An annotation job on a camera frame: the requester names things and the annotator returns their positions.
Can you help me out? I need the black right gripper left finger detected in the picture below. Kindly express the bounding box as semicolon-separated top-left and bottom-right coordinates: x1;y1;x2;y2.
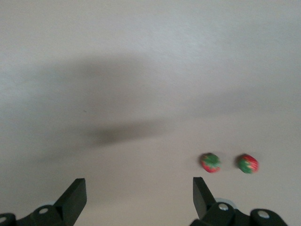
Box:
0;178;87;226

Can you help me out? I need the brown table mat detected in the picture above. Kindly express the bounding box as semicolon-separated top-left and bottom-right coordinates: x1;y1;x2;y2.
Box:
0;0;301;226

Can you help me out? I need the red green strawberry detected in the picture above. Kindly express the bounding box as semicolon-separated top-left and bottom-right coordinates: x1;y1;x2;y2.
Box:
237;153;260;175
199;152;222;174

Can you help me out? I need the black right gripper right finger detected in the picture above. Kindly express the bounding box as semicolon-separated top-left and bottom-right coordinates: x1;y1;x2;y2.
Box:
189;177;289;226

